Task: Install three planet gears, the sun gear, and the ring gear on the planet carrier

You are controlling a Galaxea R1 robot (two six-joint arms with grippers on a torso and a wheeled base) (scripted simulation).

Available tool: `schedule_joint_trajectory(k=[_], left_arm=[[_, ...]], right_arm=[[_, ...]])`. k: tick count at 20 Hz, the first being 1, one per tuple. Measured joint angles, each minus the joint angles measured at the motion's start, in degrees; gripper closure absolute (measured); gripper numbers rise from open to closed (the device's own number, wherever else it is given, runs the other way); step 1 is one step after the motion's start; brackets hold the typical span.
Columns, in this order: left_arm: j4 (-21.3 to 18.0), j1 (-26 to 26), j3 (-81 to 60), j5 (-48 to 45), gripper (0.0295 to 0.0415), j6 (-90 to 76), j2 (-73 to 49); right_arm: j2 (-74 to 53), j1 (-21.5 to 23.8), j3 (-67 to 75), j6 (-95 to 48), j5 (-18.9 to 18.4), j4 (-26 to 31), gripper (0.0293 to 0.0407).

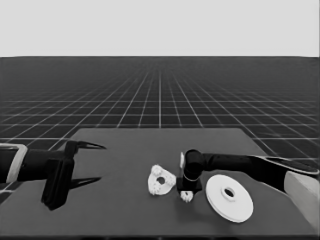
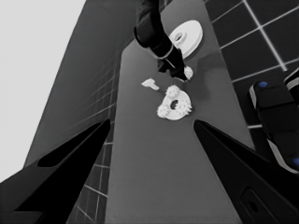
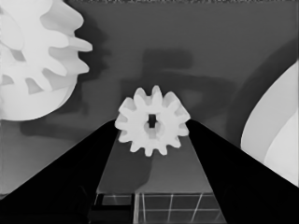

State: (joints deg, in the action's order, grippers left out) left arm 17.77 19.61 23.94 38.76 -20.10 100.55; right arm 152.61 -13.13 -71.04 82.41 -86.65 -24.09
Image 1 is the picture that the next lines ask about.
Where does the white round carrier with pins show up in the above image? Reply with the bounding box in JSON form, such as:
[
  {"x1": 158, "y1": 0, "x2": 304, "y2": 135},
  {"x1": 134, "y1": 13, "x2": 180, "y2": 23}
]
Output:
[{"x1": 147, "y1": 163, "x2": 177, "y2": 197}]

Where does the large thick white disc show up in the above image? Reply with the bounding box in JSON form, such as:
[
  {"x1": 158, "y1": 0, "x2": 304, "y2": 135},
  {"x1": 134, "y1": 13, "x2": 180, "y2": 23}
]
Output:
[{"x1": 205, "y1": 174, "x2": 255, "y2": 224}]

